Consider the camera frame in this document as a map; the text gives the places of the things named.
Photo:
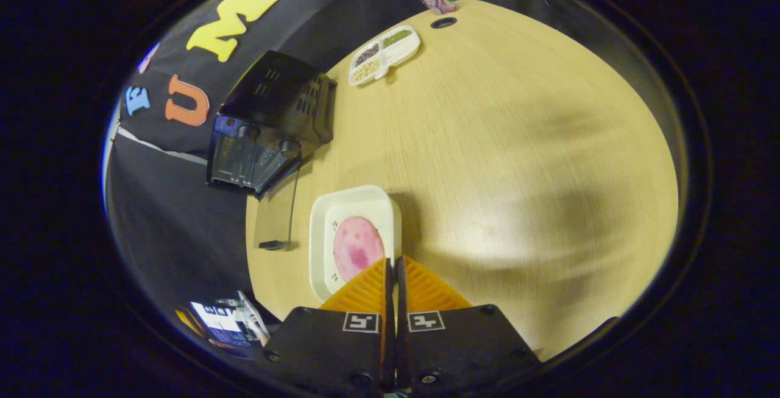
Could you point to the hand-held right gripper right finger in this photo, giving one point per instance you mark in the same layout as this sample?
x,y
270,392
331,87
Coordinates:
x,y
463,343

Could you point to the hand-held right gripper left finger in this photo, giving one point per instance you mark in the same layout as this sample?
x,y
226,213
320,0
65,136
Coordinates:
x,y
329,343

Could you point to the pink ham slice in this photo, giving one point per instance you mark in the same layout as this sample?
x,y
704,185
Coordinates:
x,y
356,245

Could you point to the white square plate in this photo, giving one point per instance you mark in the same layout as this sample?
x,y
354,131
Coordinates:
x,y
353,203

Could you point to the black electric oven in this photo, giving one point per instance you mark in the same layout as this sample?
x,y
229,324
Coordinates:
x,y
274,99

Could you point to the lit display screen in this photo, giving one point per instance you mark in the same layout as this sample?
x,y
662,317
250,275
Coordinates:
x,y
219,322

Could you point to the black backdrop cloth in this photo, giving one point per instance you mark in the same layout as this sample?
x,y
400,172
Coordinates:
x,y
183,233

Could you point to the white divided snack tray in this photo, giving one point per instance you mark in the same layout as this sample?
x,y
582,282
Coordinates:
x,y
384,53

